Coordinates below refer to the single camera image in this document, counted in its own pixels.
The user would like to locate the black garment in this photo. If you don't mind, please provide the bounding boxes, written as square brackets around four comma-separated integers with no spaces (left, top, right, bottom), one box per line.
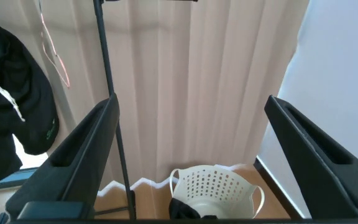
[168,197,218,220]

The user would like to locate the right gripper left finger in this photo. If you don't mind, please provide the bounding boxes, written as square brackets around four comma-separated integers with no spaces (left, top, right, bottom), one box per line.
[5,93,120,218]

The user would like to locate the black clothes rack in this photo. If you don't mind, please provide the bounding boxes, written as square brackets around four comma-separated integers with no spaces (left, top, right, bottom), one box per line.
[92,0,199,220]

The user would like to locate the black shorts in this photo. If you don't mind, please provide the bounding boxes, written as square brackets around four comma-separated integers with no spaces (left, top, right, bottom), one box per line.
[0,20,60,189]

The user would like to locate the pink clothes hanger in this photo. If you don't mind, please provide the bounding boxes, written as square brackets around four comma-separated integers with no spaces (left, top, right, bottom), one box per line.
[38,0,71,89]

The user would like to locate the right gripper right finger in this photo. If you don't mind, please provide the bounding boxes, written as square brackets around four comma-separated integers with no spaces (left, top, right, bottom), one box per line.
[264,95,358,218]

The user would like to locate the beige curtain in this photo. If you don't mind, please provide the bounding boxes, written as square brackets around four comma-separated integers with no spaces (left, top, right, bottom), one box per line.
[0,0,310,191]

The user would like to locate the white laundry basket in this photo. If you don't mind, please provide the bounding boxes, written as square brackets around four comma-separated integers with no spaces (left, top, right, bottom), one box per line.
[168,164,265,220]

